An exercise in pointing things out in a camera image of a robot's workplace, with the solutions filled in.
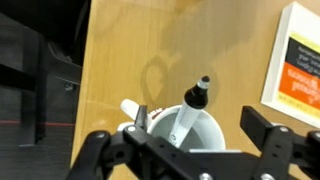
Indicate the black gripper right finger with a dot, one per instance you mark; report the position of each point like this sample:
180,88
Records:
279,142

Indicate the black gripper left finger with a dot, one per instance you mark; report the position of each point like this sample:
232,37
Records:
156,148

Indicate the red white mug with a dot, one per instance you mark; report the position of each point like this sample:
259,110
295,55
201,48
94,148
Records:
205,135

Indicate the white orange black book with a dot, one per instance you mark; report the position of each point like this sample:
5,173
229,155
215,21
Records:
292,84

